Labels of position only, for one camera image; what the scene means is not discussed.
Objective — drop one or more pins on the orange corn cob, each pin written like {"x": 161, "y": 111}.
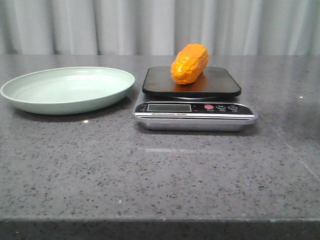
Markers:
{"x": 189, "y": 63}

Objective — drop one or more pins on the black silver kitchen scale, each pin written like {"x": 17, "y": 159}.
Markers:
{"x": 211, "y": 103}

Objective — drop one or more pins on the light green plate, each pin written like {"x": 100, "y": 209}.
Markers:
{"x": 68, "y": 90}

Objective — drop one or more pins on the white pleated curtain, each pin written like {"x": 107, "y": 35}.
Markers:
{"x": 160, "y": 27}

